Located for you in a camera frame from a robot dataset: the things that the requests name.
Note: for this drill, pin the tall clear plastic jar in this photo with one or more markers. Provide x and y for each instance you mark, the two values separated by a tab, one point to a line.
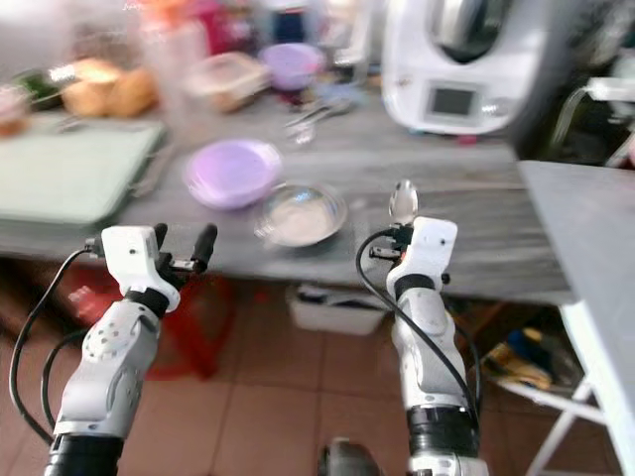
187	79

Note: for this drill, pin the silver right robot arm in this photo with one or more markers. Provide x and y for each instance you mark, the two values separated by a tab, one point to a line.
427	357

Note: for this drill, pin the brown bread bun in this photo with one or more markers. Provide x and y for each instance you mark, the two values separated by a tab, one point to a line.
92	87
137	92

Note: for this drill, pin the white table frame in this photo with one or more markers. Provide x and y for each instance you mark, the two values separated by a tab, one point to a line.
595	377

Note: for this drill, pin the white storage box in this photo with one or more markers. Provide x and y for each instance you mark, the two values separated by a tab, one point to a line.
332	312

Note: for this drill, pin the pale green cutting board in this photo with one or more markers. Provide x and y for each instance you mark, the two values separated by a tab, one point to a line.
74	171

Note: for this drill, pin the dark robot leg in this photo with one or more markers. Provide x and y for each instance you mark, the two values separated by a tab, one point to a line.
349	459

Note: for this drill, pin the clear plastic food container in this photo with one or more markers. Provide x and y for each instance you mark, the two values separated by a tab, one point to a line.
230	79

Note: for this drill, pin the white kitchen food processor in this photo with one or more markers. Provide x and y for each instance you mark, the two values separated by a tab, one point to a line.
456	69

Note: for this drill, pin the clear glass bowl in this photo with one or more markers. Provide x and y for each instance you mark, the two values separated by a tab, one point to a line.
301	215

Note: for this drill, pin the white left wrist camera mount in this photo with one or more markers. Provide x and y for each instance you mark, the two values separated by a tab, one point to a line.
131	256

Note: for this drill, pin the large purple plastic bowl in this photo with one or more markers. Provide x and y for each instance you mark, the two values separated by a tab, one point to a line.
233	171

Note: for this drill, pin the metal spoon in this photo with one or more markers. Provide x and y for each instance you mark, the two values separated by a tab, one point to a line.
404	200

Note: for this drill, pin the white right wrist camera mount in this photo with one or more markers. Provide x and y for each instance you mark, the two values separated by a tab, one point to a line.
432	248

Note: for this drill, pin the pink small bowl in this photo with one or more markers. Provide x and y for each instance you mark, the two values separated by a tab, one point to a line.
12	111

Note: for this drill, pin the small purple bowl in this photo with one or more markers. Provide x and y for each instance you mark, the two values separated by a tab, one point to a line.
293	64

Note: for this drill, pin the red plastic stool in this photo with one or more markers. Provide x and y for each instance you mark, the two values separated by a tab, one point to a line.
84	297

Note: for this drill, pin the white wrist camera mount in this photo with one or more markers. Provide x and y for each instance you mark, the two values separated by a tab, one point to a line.
432	248
131	256

